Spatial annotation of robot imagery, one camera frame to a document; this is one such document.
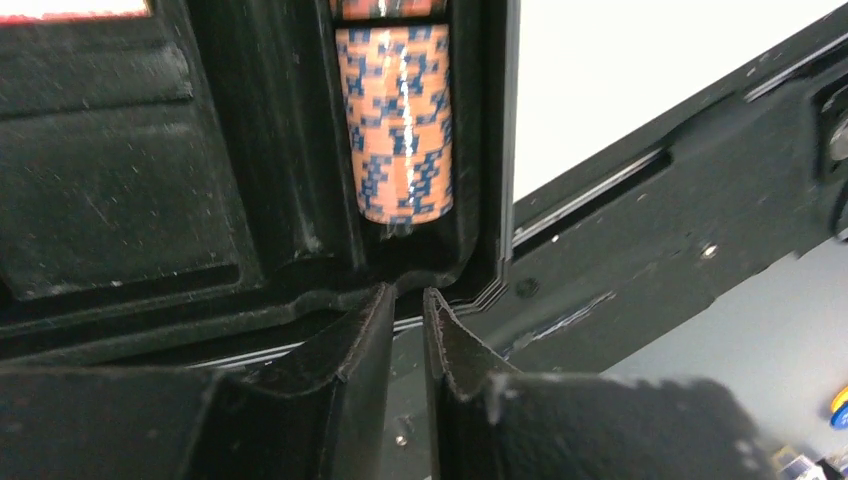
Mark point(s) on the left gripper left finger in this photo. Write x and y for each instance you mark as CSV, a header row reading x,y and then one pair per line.
x,y
316,413

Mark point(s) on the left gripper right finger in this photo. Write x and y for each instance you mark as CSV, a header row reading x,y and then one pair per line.
x,y
489,420

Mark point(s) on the black foam-lined carrying case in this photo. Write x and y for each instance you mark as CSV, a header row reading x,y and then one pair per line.
x,y
185,179

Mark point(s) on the poker chip roll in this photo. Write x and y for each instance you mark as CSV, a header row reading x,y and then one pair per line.
x,y
396,88
379,9

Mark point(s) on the red playing card box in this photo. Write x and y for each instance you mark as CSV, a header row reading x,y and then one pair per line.
x,y
23,12

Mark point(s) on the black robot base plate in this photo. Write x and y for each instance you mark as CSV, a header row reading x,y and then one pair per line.
x,y
651,231

